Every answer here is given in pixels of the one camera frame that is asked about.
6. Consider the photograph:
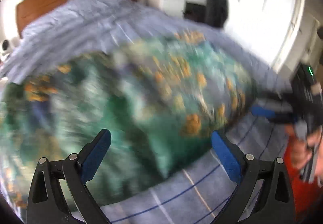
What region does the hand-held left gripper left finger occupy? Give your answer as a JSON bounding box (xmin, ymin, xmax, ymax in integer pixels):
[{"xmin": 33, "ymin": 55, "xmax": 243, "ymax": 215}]
[{"xmin": 26, "ymin": 128, "xmax": 112, "ymax": 224}]

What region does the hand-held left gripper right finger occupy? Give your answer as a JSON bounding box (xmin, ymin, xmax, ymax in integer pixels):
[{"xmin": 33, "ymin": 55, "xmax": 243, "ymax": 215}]
[{"xmin": 211, "ymin": 130, "xmax": 296, "ymax": 224}]

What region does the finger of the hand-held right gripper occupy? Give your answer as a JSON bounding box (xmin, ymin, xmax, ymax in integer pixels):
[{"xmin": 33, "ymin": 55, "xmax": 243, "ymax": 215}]
[{"xmin": 251, "ymin": 104, "xmax": 299, "ymax": 124}]

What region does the person's right forearm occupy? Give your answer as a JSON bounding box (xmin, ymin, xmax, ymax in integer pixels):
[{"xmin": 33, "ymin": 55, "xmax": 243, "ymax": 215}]
[{"xmin": 282, "ymin": 138, "xmax": 323, "ymax": 218}]

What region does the person's right hand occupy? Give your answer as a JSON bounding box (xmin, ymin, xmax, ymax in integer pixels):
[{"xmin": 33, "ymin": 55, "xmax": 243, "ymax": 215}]
[{"xmin": 285, "ymin": 124, "xmax": 323, "ymax": 173}]

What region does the white wardrobe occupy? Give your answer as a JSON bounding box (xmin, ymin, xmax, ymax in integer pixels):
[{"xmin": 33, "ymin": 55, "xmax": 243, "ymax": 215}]
[{"xmin": 219, "ymin": 0, "xmax": 306, "ymax": 74}]

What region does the white desk fan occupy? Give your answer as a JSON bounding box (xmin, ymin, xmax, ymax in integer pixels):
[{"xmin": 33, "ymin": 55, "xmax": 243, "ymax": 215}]
[{"xmin": 1, "ymin": 39, "xmax": 13, "ymax": 52}]

